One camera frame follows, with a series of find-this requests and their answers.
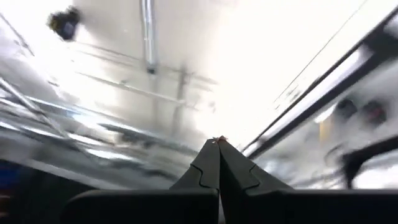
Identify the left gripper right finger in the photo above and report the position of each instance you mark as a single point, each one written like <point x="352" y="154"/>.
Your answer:
<point x="255" y="205"/>

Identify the black ceiling light rail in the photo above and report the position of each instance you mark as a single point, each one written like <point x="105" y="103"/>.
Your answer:
<point x="280" y="136"/>

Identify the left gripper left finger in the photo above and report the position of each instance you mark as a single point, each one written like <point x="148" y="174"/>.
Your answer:
<point x="186" y="205"/>

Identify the silver ceiling pipe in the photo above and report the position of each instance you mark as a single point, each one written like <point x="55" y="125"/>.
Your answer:
<point x="149" y="31"/>

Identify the black ceiling camera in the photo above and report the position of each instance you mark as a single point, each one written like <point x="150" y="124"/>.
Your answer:
<point x="63" y="25"/>

